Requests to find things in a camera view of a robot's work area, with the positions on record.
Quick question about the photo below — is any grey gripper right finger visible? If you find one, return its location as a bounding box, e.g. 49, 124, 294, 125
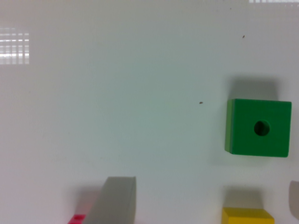
289, 181, 299, 220

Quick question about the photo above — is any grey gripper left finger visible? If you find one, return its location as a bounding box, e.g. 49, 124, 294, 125
82, 176, 136, 224

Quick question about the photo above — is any pink flower block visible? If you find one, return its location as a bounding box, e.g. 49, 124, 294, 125
67, 215, 85, 224

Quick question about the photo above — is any yellow square block with hole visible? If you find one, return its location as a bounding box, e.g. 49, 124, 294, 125
221, 207, 275, 224

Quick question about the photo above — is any green square block with hole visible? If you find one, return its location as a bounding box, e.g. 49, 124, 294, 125
225, 99, 292, 158

